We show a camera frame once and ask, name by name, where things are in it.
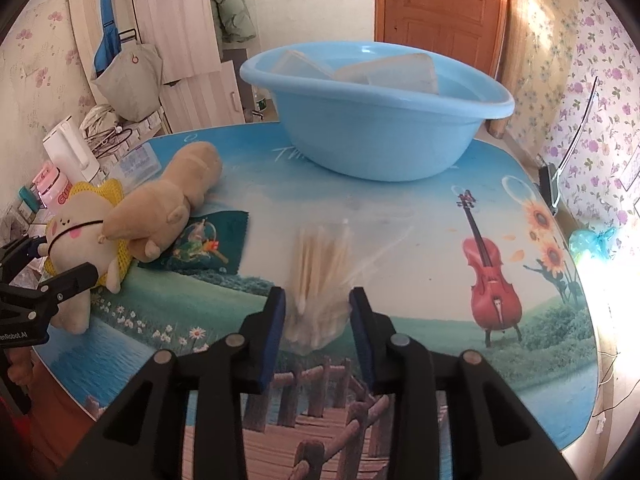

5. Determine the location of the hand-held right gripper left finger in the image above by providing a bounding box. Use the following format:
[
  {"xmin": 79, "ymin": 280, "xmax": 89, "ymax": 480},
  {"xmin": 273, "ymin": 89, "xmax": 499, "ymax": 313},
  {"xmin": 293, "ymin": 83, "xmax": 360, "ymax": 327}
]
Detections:
[{"xmin": 50, "ymin": 286, "xmax": 288, "ymax": 480}]

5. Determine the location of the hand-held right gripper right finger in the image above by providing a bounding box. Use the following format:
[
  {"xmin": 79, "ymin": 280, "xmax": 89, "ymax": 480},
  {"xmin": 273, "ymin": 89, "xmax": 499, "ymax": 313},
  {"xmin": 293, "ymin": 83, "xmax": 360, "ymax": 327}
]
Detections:
[{"xmin": 348, "ymin": 286, "xmax": 576, "ymax": 480}]

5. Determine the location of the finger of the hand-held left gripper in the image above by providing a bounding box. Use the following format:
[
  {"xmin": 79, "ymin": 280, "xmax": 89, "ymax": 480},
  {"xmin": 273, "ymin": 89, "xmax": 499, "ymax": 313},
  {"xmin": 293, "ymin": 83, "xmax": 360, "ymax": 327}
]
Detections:
[
  {"xmin": 0, "ymin": 236, "xmax": 50, "ymax": 275},
  {"xmin": 39, "ymin": 262, "xmax": 101, "ymax": 317}
]

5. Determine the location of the white plush toy yellow hood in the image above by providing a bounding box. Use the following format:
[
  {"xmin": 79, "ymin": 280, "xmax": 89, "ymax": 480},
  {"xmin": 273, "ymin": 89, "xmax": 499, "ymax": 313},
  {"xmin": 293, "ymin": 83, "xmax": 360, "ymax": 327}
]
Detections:
[{"xmin": 44, "ymin": 179, "xmax": 135, "ymax": 336}]

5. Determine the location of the bag of cotton swabs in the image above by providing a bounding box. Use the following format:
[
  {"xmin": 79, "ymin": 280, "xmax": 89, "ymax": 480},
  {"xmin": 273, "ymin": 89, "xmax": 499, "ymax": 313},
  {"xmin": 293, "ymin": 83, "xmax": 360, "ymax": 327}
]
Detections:
[{"xmin": 281, "ymin": 219, "xmax": 417, "ymax": 357}]

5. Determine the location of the blue plastic basin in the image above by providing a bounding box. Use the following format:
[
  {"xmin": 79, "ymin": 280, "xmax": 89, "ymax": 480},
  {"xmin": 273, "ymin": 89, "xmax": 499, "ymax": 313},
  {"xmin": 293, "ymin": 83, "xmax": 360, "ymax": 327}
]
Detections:
[{"xmin": 238, "ymin": 41, "xmax": 516, "ymax": 183}]

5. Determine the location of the clear plastic container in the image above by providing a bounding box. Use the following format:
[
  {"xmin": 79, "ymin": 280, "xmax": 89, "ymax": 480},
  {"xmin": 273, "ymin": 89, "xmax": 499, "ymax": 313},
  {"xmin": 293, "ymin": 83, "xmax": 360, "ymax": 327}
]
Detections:
[{"xmin": 271, "ymin": 49, "xmax": 342, "ymax": 82}]

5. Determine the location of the printed landscape desktop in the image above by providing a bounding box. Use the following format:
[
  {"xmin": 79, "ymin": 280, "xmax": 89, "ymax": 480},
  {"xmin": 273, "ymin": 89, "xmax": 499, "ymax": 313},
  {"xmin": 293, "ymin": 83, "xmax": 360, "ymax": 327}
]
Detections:
[{"xmin": 31, "ymin": 122, "xmax": 600, "ymax": 480}]

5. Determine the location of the pink drinking bottle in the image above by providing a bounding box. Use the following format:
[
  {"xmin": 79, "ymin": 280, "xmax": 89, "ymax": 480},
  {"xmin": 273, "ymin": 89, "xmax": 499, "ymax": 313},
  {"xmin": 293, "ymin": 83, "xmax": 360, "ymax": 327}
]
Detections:
[{"xmin": 32, "ymin": 162, "xmax": 77, "ymax": 209}]

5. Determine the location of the green printed cloth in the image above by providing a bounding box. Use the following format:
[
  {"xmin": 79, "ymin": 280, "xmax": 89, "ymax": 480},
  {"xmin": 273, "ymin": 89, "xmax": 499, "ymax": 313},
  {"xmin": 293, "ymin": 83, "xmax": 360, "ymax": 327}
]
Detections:
[{"xmin": 136, "ymin": 209, "xmax": 252, "ymax": 277}]

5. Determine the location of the white electric kettle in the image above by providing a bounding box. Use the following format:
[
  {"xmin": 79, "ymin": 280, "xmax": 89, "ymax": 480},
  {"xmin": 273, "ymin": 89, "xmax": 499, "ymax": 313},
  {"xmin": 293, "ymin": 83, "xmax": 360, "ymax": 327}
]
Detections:
[{"xmin": 42, "ymin": 118, "xmax": 102, "ymax": 184}]

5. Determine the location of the brown plush toy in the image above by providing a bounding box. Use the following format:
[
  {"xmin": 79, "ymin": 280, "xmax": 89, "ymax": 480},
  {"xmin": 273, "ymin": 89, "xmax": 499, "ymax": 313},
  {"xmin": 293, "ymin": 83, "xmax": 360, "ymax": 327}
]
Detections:
[{"xmin": 101, "ymin": 141, "xmax": 224, "ymax": 264}]

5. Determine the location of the clear plastic bottle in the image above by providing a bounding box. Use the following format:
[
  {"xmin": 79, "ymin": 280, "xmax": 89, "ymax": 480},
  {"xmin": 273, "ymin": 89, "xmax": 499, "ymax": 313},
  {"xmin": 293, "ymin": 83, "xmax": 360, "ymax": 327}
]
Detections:
[{"xmin": 106, "ymin": 142, "xmax": 162, "ymax": 192}]

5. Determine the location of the grey tote bag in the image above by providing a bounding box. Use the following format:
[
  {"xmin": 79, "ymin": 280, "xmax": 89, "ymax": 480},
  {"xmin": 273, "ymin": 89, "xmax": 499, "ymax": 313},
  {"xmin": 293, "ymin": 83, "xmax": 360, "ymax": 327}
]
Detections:
[{"xmin": 91, "ymin": 42, "xmax": 164, "ymax": 122}]

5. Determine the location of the blue plastic bag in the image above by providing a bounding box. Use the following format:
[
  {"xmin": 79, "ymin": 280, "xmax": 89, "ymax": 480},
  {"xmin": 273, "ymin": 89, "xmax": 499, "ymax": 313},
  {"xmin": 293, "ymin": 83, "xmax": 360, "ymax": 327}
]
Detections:
[{"xmin": 569, "ymin": 226, "xmax": 619, "ymax": 262}]

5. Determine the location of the blue garment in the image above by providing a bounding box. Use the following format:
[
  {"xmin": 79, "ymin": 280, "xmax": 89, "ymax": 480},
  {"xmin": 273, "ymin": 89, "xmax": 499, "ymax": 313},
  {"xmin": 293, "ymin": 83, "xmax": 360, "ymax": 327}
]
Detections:
[{"xmin": 94, "ymin": 0, "xmax": 125, "ymax": 77}]

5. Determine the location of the white cabinet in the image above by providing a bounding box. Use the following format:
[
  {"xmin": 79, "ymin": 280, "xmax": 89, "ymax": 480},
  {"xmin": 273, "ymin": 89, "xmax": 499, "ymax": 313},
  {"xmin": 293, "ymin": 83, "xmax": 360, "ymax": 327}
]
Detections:
[{"xmin": 127, "ymin": 0, "xmax": 251, "ymax": 136}]

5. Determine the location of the green jacket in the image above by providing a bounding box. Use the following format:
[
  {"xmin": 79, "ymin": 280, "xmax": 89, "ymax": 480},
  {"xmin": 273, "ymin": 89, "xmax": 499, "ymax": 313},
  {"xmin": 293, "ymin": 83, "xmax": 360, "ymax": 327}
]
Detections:
[{"xmin": 206, "ymin": 0, "xmax": 258, "ymax": 45}]

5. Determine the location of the wooden door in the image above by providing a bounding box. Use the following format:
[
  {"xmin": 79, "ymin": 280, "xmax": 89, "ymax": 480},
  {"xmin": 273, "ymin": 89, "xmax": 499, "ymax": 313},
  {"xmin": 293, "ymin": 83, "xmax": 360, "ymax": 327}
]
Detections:
[{"xmin": 374, "ymin": 0, "xmax": 509, "ymax": 80}]

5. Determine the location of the black cable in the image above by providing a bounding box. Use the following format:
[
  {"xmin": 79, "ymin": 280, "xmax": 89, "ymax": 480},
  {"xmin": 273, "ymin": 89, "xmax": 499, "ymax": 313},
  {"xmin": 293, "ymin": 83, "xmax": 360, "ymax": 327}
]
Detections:
[{"xmin": 82, "ymin": 105, "xmax": 135, "ymax": 159}]

